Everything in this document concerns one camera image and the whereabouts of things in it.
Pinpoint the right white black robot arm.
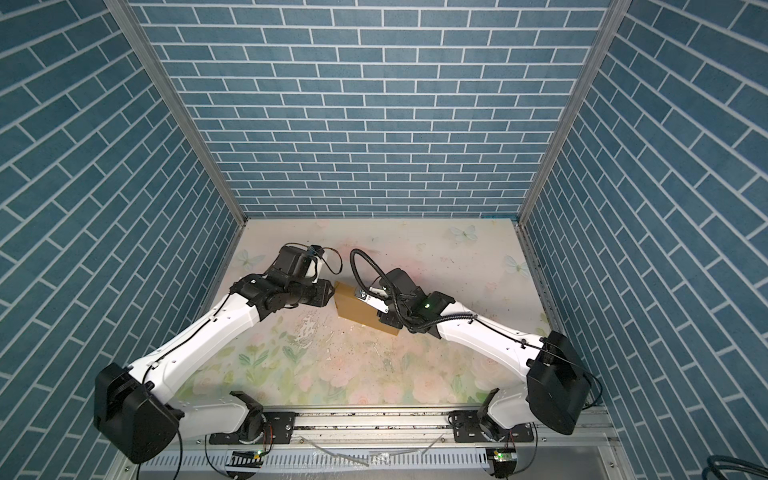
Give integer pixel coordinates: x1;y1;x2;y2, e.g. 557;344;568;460
355;269;591;440

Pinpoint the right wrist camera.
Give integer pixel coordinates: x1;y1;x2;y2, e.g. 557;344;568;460
355;287;390;313

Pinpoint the left green circuit board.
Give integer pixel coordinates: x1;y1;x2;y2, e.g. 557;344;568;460
226;451;265;471

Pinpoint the black cable bottom right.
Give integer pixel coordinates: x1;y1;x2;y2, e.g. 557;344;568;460
701;454;768;480

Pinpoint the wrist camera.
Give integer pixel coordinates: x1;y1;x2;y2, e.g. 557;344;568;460
267;243;325;282
355;287;390;313

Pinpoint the green circuit board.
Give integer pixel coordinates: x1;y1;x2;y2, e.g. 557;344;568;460
486;449;518;464
226;451;265;471

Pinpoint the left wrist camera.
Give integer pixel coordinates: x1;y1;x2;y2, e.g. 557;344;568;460
267;243;325;282

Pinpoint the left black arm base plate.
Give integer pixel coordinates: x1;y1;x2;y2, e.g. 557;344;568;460
208;411;297;446

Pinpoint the aluminium front rail frame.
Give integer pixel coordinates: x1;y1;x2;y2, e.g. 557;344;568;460
106;406;634;479

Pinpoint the white slotted cable duct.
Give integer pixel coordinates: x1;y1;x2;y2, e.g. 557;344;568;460
142;448;489;473

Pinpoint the right green circuit board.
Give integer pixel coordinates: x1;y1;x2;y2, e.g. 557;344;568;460
486;449;518;464

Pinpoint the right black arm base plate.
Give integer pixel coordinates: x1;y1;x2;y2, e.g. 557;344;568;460
447;410;534;443

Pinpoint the brown cardboard paper box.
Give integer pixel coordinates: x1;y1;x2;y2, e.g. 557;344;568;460
333;282;400;336

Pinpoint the left aluminium corner post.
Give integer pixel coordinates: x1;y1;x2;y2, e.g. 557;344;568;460
105;0;247;227

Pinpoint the aluminium corner post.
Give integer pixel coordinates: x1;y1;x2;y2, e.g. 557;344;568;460
518;0;631;228
105;0;247;227

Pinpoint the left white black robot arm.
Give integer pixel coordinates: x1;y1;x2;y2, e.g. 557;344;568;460
94;274;335;464

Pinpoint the right aluminium corner post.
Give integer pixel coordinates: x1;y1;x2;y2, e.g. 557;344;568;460
518;0;631;228

